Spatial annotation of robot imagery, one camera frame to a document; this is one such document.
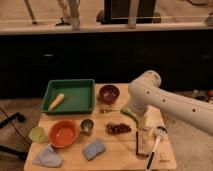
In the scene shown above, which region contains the bunch of red grapes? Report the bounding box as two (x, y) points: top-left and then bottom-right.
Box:
(106, 123), (131, 135)

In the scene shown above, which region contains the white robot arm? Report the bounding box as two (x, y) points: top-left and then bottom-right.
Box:
(128, 70), (213, 136)

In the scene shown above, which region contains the green plastic tray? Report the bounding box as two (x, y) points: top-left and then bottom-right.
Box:
(41, 79), (95, 115)

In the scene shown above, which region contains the dark red bowl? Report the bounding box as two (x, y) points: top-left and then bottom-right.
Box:
(99, 85), (120, 104)

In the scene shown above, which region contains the small dried stem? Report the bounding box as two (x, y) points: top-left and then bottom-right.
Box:
(100, 109), (120, 114)

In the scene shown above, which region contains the small metal cup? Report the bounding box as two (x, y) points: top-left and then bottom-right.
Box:
(80, 119), (94, 136)

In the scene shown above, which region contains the yellow corn cob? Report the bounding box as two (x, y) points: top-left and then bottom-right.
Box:
(48, 93), (65, 111)

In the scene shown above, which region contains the orange bowl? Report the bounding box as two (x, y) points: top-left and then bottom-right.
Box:
(48, 120), (79, 148)

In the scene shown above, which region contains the blue sponge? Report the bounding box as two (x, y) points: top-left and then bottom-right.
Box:
(83, 138), (105, 161)

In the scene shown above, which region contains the black stand leg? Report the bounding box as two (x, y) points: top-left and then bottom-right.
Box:
(0, 112), (26, 129)

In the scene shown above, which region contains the light blue cloth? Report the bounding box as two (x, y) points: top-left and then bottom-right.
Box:
(32, 144), (62, 168)

